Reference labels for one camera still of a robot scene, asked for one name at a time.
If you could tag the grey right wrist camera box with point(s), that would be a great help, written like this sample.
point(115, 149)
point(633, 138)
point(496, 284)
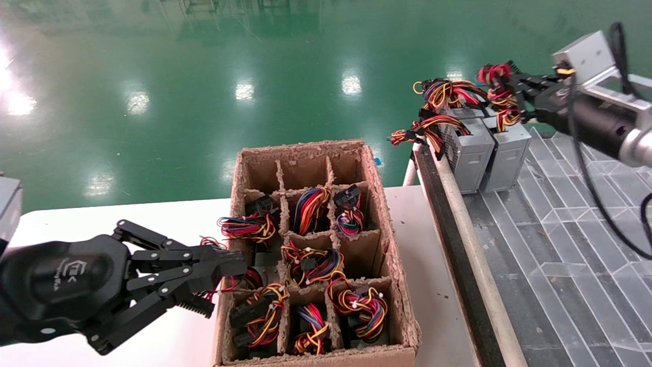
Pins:
point(586, 53)

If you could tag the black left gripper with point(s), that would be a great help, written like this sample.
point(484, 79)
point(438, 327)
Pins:
point(61, 285)

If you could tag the brown cardboard divider box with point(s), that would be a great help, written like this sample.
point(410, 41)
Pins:
point(300, 158)

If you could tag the conveyor belt with clear dividers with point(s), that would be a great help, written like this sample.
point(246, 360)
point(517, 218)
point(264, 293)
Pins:
point(560, 265)

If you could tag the white conveyor frame post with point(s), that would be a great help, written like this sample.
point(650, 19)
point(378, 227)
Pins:
point(410, 176)

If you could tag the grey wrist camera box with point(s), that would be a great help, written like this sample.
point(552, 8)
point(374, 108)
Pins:
point(9, 209)
point(586, 53)

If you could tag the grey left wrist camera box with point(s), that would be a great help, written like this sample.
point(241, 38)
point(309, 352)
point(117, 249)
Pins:
point(9, 209)

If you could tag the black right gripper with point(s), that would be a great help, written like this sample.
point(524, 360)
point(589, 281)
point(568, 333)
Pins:
point(586, 120)

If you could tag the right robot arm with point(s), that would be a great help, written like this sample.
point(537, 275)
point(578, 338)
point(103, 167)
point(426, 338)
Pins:
point(639, 148)

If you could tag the beige conveyor side rail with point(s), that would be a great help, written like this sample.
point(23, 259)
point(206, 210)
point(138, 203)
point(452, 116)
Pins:
point(481, 255)

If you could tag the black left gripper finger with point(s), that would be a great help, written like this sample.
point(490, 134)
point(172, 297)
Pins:
point(214, 262)

